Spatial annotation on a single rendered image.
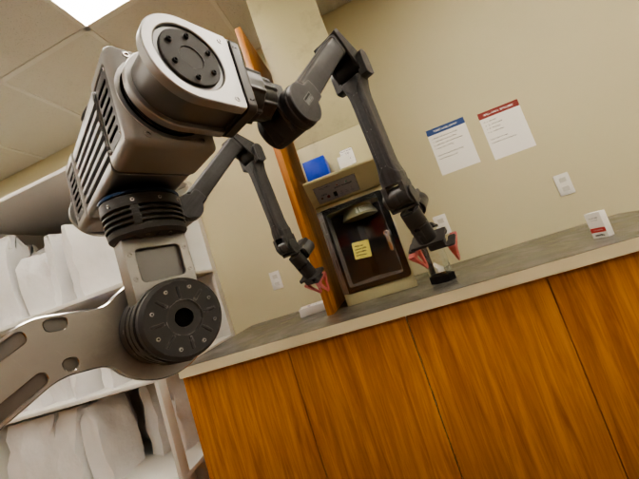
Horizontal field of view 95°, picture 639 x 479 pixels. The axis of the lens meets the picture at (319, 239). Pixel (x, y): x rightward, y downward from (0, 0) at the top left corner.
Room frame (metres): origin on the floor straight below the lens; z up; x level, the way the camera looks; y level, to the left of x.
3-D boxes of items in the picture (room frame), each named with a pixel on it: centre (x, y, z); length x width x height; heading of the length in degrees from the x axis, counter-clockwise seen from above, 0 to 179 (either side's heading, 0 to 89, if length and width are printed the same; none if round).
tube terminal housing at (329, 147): (1.44, -0.21, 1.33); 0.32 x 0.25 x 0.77; 79
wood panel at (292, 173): (1.51, 0.01, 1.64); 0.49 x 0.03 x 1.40; 169
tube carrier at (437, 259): (1.20, -0.42, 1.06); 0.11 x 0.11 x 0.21
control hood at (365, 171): (1.26, -0.17, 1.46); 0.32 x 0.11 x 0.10; 79
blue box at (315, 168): (1.27, -0.09, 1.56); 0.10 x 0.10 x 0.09; 79
